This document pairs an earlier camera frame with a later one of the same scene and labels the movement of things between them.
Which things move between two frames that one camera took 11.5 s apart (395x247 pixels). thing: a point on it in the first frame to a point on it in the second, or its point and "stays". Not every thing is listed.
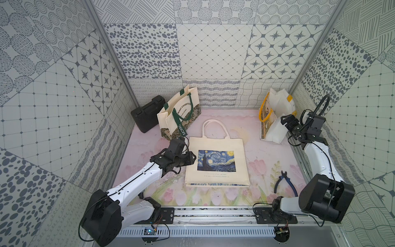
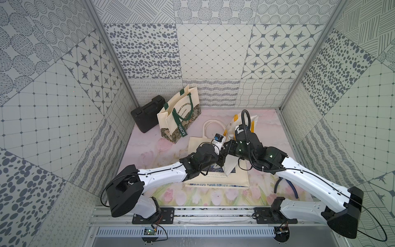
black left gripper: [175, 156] to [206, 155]
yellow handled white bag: [274, 105] to [232, 160]
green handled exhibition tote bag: [175, 118] stays
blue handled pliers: [284, 175] stays
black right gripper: [290, 125] to [229, 150]
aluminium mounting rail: [214, 216] stays
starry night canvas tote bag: [219, 162] stays
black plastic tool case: [146, 117] stays
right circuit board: [282, 233] stays
